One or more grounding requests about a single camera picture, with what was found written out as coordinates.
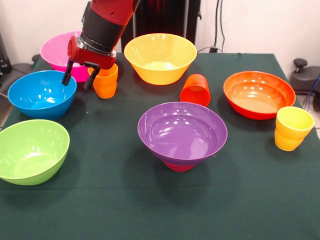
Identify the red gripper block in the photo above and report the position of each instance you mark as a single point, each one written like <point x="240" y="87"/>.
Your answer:
<point x="92" y="58"/>

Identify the blue bowl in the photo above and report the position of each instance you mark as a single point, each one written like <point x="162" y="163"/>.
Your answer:
<point x="41" y="97"/>

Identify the purple bowl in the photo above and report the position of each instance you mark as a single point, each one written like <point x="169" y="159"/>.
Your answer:
<point x="180" y="135"/>

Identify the red-orange cup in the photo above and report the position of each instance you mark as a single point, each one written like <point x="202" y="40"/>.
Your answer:
<point x="196" y="95"/>

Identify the small crimson bowl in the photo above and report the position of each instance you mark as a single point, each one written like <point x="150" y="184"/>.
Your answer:
<point x="179" y="168"/>

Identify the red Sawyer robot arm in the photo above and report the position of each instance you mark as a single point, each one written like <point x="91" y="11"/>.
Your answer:
<point x="105" y="22"/>

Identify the orange cup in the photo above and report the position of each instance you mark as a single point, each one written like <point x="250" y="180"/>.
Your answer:
<point x="106" y="85"/>

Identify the large pink bowl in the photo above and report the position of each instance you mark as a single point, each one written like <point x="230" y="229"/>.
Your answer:
<point x="55" y="52"/>

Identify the black device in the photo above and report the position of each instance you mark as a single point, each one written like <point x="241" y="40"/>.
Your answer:
<point x="3" y="57"/>

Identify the large yellow-orange bowl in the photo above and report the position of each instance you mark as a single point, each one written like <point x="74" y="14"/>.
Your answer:
<point x="160" y="55"/>

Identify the green bowl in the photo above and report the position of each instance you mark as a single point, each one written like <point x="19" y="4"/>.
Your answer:
<point x="32" y="152"/>

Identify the dark green tablecloth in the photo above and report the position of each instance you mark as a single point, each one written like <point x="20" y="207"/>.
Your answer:
<point x="200" y="200"/>

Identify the shallow red-orange bowl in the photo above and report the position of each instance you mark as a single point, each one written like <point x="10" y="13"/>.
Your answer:
<point x="260" y="95"/>

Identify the yellow cup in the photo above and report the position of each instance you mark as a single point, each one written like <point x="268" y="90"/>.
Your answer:
<point x="292" y="130"/>

